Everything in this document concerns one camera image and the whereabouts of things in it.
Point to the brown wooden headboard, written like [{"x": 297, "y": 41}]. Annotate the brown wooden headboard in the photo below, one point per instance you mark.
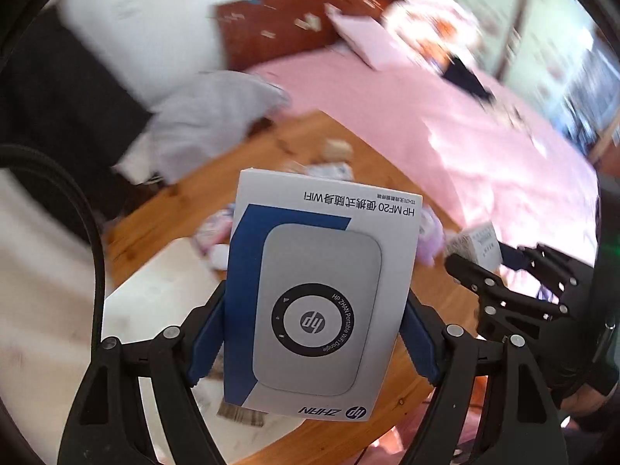
[{"x": 271, "y": 24}]

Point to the purple plush doll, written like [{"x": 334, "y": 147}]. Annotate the purple plush doll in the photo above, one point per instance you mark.
[{"x": 430, "y": 235}]

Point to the white printed carton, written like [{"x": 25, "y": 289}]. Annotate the white printed carton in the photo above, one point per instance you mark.
[{"x": 477, "y": 247}]

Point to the bed with pink sheet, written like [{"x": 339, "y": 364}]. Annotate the bed with pink sheet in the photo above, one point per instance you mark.
[{"x": 436, "y": 145}]

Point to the dark blue garment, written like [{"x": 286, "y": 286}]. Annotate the dark blue garment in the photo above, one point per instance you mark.
[{"x": 465, "y": 77}]

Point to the plaid cloth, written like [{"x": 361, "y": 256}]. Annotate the plaid cloth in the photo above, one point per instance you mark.
[{"x": 237, "y": 416}]

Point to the cartoon printed blanket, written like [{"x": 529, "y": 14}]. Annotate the cartoon printed blanket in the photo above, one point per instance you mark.
[{"x": 426, "y": 24}]

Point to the frosted glass sliding door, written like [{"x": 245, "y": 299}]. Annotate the frosted glass sliding door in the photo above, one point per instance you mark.
[{"x": 547, "y": 34}]

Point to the pink pillow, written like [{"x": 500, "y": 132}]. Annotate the pink pillow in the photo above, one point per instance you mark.
[{"x": 368, "y": 34}]

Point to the small beige object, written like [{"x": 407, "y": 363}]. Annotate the small beige object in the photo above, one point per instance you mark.
[{"x": 338, "y": 150}]

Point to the black puffer jacket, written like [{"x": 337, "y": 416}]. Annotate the black puffer jacket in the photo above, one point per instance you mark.
[{"x": 58, "y": 106}]

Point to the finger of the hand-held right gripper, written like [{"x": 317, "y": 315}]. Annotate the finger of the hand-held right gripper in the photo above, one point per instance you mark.
[
  {"x": 547, "y": 271},
  {"x": 484, "y": 295}
]

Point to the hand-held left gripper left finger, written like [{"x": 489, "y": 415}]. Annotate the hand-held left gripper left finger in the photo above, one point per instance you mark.
[{"x": 210, "y": 332}]

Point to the white blue device box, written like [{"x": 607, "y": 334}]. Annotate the white blue device box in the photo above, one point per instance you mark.
[{"x": 315, "y": 252}]

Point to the grey cloth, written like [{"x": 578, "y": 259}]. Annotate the grey cloth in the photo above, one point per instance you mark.
[{"x": 208, "y": 106}]

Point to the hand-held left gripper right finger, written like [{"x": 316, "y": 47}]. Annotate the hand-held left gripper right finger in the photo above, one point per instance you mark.
[{"x": 419, "y": 344}]

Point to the white plastic bin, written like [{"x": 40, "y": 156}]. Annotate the white plastic bin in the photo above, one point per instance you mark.
[{"x": 160, "y": 300}]

